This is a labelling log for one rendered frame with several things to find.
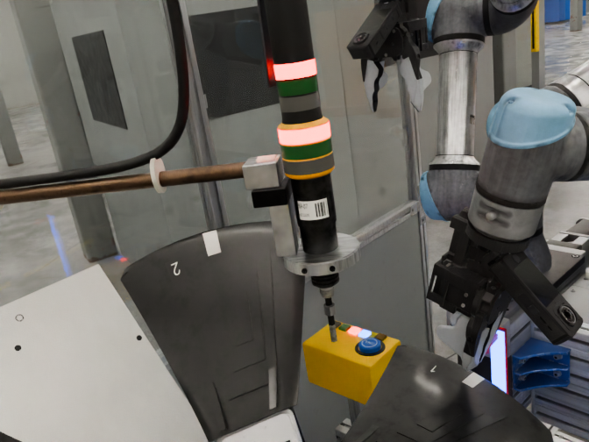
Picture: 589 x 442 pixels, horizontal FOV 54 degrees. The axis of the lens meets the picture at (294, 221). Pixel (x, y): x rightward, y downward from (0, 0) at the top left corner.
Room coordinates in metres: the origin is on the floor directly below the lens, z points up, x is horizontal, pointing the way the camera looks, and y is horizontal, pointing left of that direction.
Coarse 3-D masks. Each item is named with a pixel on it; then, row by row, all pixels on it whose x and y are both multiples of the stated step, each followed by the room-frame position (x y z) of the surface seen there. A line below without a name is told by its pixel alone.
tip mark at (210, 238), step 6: (204, 234) 0.66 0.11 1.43; (210, 234) 0.66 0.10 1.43; (216, 234) 0.66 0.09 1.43; (204, 240) 0.65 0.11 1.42; (210, 240) 0.65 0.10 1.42; (216, 240) 0.65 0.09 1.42; (210, 246) 0.64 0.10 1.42; (216, 246) 0.64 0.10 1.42; (210, 252) 0.64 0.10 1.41; (216, 252) 0.64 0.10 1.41
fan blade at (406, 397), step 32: (416, 352) 0.71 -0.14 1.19; (384, 384) 0.65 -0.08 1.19; (416, 384) 0.64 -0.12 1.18; (448, 384) 0.63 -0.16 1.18; (480, 384) 0.64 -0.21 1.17; (384, 416) 0.58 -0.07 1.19; (416, 416) 0.57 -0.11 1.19; (448, 416) 0.57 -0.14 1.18; (480, 416) 0.57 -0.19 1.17; (512, 416) 0.58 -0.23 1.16
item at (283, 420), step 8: (272, 416) 0.49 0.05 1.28; (280, 416) 0.49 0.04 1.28; (288, 416) 0.49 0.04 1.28; (256, 424) 0.50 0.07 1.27; (264, 424) 0.49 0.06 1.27; (272, 424) 0.49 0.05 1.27; (280, 424) 0.49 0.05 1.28; (288, 424) 0.48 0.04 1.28; (296, 424) 0.48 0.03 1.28; (232, 432) 0.50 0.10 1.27; (240, 432) 0.50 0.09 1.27; (248, 432) 0.49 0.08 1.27; (256, 432) 0.49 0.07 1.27; (264, 432) 0.49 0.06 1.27; (272, 432) 0.48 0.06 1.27; (280, 432) 0.48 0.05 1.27; (288, 432) 0.48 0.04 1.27; (296, 432) 0.48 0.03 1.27; (224, 440) 0.50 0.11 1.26; (232, 440) 0.49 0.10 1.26; (240, 440) 0.49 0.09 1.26; (248, 440) 0.49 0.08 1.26; (256, 440) 0.49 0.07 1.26; (264, 440) 0.48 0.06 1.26; (272, 440) 0.48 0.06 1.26; (280, 440) 0.48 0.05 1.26; (296, 440) 0.47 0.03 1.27
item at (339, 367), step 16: (320, 336) 0.98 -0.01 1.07; (352, 336) 0.96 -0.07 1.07; (368, 336) 0.95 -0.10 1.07; (304, 352) 0.97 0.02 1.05; (320, 352) 0.94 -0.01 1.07; (336, 352) 0.92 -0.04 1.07; (352, 352) 0.91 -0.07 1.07; (384, 352) 0.89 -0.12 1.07; (320, 368) 0.94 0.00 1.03; (336, 368) 0.91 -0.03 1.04; (352, 368) 0.88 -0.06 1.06; (368, 368) 0.86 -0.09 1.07; (384, 368) 0.88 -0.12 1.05; (320, 384) 0.95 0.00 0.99; (336, 384) 0.92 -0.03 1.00; (352, 384) 0.89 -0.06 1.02; (368, 384) 0.86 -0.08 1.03
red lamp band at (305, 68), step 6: (312, 60) 0.48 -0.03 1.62; (276, 66) 0.48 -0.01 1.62; (282, 66) 0.47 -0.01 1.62; (288, 66) 0.47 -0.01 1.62; (294, 66) 0.47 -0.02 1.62; (300, 66) 0.47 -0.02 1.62; (306, 66) 0.47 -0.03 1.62; (312, 66) 0.48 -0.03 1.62; (276, 72) 0.48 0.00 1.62; (282, 72) 0.47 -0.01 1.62; (288, 72) 0.47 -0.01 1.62; (294, 72) 0.47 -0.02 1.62; (300, 72) 0.47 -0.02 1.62; (306, 72) 0.47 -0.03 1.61; (312, 72) 0.47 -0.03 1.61; (276, 78) 0.48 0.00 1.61; (282, 78) 0.47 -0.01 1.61; (288, 78) 0.47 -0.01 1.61; (294, 78) 0.47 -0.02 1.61
